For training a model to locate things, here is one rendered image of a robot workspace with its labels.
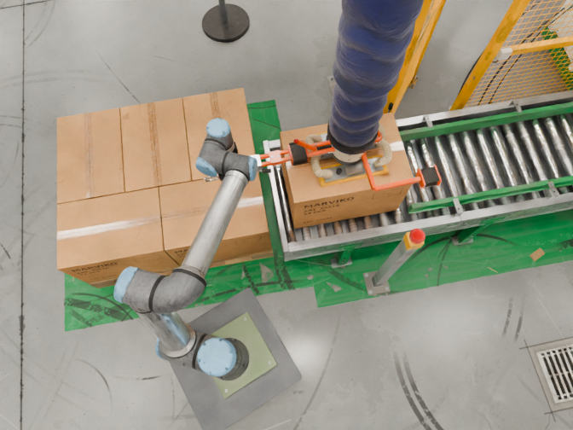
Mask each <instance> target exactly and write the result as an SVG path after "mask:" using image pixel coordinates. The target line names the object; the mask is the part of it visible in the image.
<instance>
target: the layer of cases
mask: <svg viewBox="0 0 573 430"><path fill-rule="evenodd" d="M217 118H219V119H225V120H226V121H227V122H228V123H229V126H230V128H231V133H232V137H233V140H234V142H235V144H236V146H237V149H238V154H243V155H247V156H248V155H249V156H251V155H255V149H254V145H253V140H252V131H251V126H250V120H249V116H248V111H247V105H246V97H245V91H244V88H239V89H233V90H224V91H218V92H212V93H207V94H202V95H197V96H186V97H183V98H176V99H170V100H165V101H160V102H150V103H144V104H139V105H134V106H128V107H121V108H119V107H118V108H113V109H108V110H102V111H97V112H91V113H81V114H76V115H71V116H66V117H60V118H57V204H58V205H57V270H60V271H62V272H64V273H66V274H68V275H70V276H73V277H75V278H78V279H79V280H81V281H83V282H87V283H93V282H102V281H107V280H112V279H117V278H119V276H120V274H121V273H122V272H123V270H125V269H126V268H127V267H136V268H137V267H138V268H139V269H143V270H148V271H151V272H155V271H160V270H169V269H174V268H178V267H180V266H181V264H182V262H183V260H184V258H185V256H186V254H187V252H188V250H189V248H190V246H191V244H192V242H193V240H194V238H195V236H196V234H197V232H198V230H199V228H200V226H201V224H202V222H203V220H204V218H205V215H206V214H207V212H208V210H209V208H210V206H211V203H212V202H213V200H214V198H215V196H216V194H217V191H218V190H219V188H220V186H221V184H222V182H223V181H220V179H218V180H214V181H210V182H207V183H206V182H205V177H209V176H207V175H205V174H203V173H202V172H200V171H199V170H198V169H197V168H196V166H195V163H196V160H197V157H198V156H199V153H200V150H201V148H202V145H203V143H204V140H205V137H206V135H207V132H206V126H207V124H208V122H209V121H211V120H212V119H217ZM268 251H272V246H271V241H270V236H269V227H268V222H267V218H266V212H265V207H264V203H263V193H262V189H261V183H260V178H259V174H258V172H257V175H256V178H255V180H254V181H250V180H249V182H248V184H247V186H246V187H245V189H244V192H243V194H242V196H241V198H240V201H239V203H238V205H237V207H236V208H235V211H234V214H233V216H232V218H231V220H230V222H229V225H228V228H227V229H226V231H225V233H224V235H223V238H222V240H221V242H220V244H219V247H218V249H217V251H216V254H215V256H214V258H213V260H212V261H217V260H221V259H230V258H235V257H239V256H245V255H249V254H254V253H263V252H268Z"/></svg>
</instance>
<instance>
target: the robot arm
mask: <svg viewBox="0 0 573 430"><path fill-rule="evenodd" d="M206 132H207V135H206V137H205V140H204V143H203V145H202V148H201V150H200V153H199V156H198V157H197V160H196V163H195V166H196V168H197V169H198V170H199V171H200V172H202V173H203V174H205V175H207V176H210V177H215V176H216V175H217V174H218V173H220V174H223V175H225V177H224V179H223V182H222V184H221V186H220V188H219V190H218V191H217V194H216V196H215V198H214V200H213V202H212V203H211V206H210V208H209V210H208V212H207V214H206V215H205V218H204V220H203V222H202V224H201V226H200V228H199V230H198V232H197V234H196V236H195V238H194V240H193V242H192V244H191V246H190V248H189V250H188V252H187V254H186V256H185V258H184V260H183V262H182V264H181V266H180V267H178V268H175V269H174V270H173V271H172V273H171V275H170V276H164V275H160V274H158V273H154V272H151V271H148V270H143V269H139V268H138V267H137V268H136V267H127V268H126V269H125V270H123V272H122V273H121V274H120V276H119V278H118V280H117V282H116V284H115V288H114V292H113V296H114V298H115V300H117V301H118V302H119V303H125V304H127V305H129V306H130V308H131V309H132V310H133V311H135V312H136V313H137V314H138V316H139V317H140V318H141V319H142V320H143V321H144V322H145V323H146V324H147V326H148V327H149V328H150V329H151V330H152V331H153V333H154V334H155V335H156V336H157V337H158V338H157V340H156V342H157V344H156V346H155V351H156V354H157V356H158V357H160V358H162V359H164V360H167V361H170V362H173V363H178V364H181V365H183V366H186V367H189V368H192V369H197V370H199V371H202V372H205V373H207V374H208V375H212V376H216V377H217V378H218V379H220V380H222V381H233V380H236V379H238V378H239V377H241V376H242V375H243V374H244V373H245V372H246V369H247V367H248V364H249V352H248V350H247V348H246V346H245V345H244V344H243V343H242V342H241V341H240V340H237V339H235V338H224V339H223V338H218V337H215V336H212V335H209V334H204V333H201V332H198V331H195V330H194V329H193V328H192V326H191V325H189V324H188V323H186V322H183V321H182V319H181V318H180V316H179V315H178V313H177V311H180V310H181V309H183V308H185V307H187V306H189V305H191V304H192V303H193V302H195V300H197V299H198V298H199V297H200V296H201V294H202V293H203V292H204V290H205V286H206V284H207V282H206V280H205V275H206V273H207V271H208V269H209V267H210V265H211V262H212V260H213V258H214V256H215V254H216V251H217V249H218V247H219V244H220V242H221V240H222V238H223V235H224V233H225V231H226V229H227V228H228V225H229V222H230V220H231V218H232V216H233V214H234V211H235V208H236V207H237V205H238V203H239V201H240V198H241V196H242V194H243V192H244V189H245V187H246V186H247V184H248V182H249V180H250V181H254V180H255V178H256V175H257V172H258V161H257V159H256V158H254V157H251V156H249V155H248V156H247V155H243V154H238V149H237V146H236V144H235V142H234V140H233V137H232V133H231V128H230V126H229V123H228V122H227V121H226V120H225V119H219V118H217V119H212V120H211V121H209V122H208V124H207V126H206Z"/></svg>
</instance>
